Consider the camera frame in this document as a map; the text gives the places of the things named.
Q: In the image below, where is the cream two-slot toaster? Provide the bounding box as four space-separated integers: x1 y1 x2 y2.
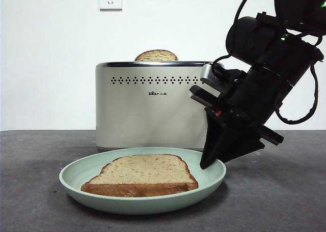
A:
95 61 225 153

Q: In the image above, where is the pale green round plate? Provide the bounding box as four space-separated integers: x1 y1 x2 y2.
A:
59 147 227 215

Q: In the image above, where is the pale grey right wrist camera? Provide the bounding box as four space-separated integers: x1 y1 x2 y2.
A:
200 63 223 87

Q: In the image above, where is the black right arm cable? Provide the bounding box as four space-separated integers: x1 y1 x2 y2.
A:
233 0 256 23
276 61 320 125

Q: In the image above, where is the toasted bread slice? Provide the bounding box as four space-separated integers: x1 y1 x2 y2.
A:
80 154 199 198
134 49 178 62

